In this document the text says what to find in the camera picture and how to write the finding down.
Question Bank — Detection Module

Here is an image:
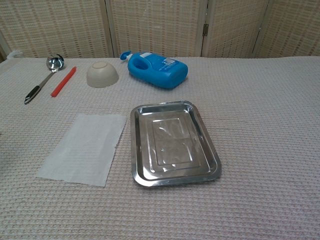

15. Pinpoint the white paper towel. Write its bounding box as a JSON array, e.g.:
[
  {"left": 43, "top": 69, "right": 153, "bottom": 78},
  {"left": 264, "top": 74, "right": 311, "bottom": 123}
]
[{"left": 35, "top": 114, "right": 128, "bottom": 188}]

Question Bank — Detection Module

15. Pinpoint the stainless steel rectangular tray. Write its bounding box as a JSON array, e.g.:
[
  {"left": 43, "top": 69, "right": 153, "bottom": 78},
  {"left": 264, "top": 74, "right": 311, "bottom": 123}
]
[{"left": 129, "top": 100, "right": 223, "bottom": 188}]

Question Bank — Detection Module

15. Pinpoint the blue detergent pump bottle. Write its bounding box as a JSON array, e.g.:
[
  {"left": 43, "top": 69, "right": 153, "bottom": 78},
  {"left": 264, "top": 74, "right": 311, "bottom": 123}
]
[{"left": 119, "top": 50, "right": 189, "bottom": 90}]

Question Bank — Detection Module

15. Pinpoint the beige ceramic bowl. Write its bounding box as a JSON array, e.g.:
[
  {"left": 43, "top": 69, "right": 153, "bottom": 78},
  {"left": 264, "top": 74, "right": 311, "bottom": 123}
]
[{"left": 86, "top": 61, "right": 120, "bottom": 89}]

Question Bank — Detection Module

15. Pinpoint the woven folding screen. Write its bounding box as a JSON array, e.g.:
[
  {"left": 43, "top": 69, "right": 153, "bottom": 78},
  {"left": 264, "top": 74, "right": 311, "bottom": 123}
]
[{"left": 0, "top": 0, "right": 320, "bottom": 63}]

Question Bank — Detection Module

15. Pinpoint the red ridged stick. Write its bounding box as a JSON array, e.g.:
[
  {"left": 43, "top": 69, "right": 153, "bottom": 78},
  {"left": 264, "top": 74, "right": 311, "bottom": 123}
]
[{"left": 50, "top": 66, "right": 77, "bottom": 98}]

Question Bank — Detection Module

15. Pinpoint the steel ladle with black handle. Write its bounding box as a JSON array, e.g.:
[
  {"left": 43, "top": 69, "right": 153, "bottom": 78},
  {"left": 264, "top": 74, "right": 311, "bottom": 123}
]
[{"left": 24, "top": 54, "right": 66, "bottom": 105}]

